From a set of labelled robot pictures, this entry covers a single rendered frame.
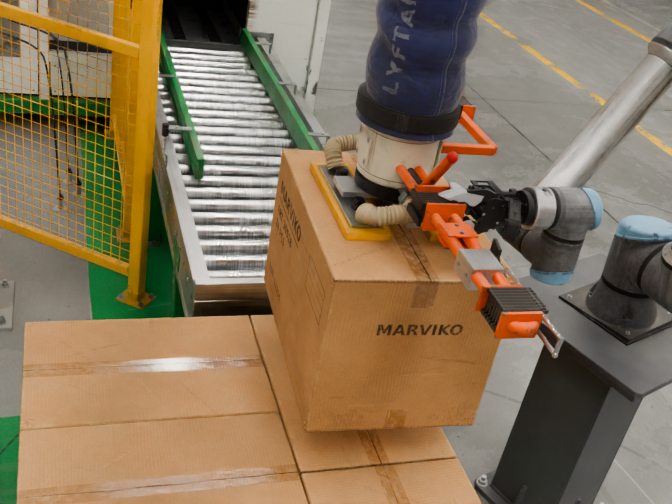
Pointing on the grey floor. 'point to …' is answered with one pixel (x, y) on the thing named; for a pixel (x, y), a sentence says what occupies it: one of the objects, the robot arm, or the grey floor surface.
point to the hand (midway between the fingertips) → (441, 211)
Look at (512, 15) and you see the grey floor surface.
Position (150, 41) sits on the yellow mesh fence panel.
